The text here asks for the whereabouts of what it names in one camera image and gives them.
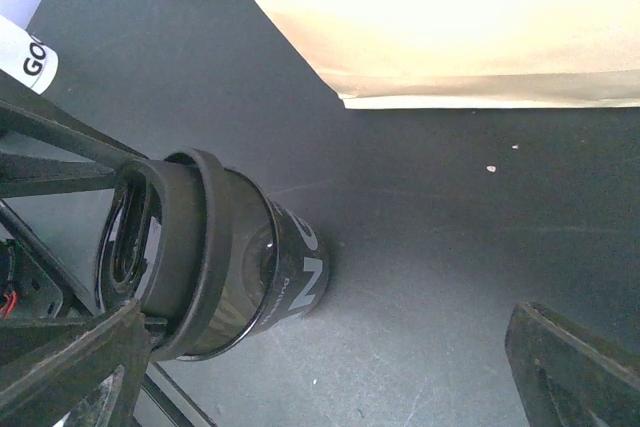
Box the brown paper bag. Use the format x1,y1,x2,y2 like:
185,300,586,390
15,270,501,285
254,0,639,109

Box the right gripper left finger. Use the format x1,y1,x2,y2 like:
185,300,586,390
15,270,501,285
1,301,151,426

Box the paper cup stack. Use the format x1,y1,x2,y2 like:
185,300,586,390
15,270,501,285
1,17,59,94

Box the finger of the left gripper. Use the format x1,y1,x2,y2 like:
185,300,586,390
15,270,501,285
1,201,100,323
1,97,145,197

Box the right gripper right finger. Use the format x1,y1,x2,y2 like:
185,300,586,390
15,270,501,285
505,303,639,426

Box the black cup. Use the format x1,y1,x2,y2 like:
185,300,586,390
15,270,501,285
179,169,330,361

